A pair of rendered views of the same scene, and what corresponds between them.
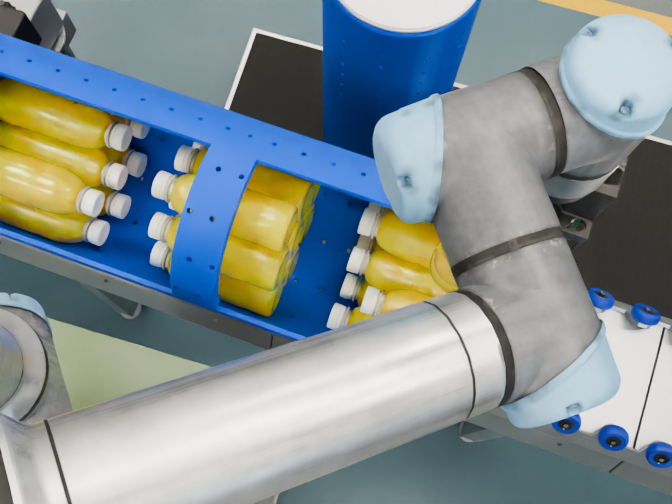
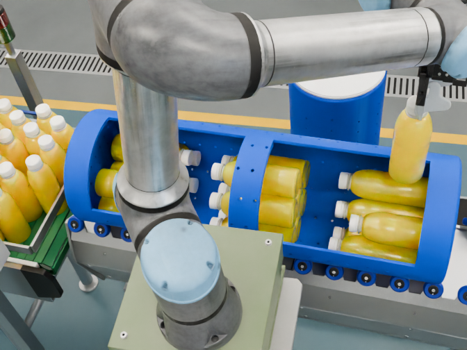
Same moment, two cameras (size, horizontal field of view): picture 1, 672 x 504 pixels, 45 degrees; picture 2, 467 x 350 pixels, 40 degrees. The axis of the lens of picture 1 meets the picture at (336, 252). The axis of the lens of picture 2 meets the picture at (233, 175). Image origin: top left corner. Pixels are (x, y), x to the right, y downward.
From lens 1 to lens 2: 0.61 m
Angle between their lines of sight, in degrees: 25
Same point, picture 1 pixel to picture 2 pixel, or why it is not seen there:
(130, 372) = (217, 240)
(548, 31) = not seen: hidden behind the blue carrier
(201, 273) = (248, 206)
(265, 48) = not seen: hidden behind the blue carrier
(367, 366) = (377, 12)
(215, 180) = (251, 150)
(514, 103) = not seen: outside the picture
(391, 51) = (337, 114)
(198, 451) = (314, 23)
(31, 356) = (182, 167)
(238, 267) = (268, 211)
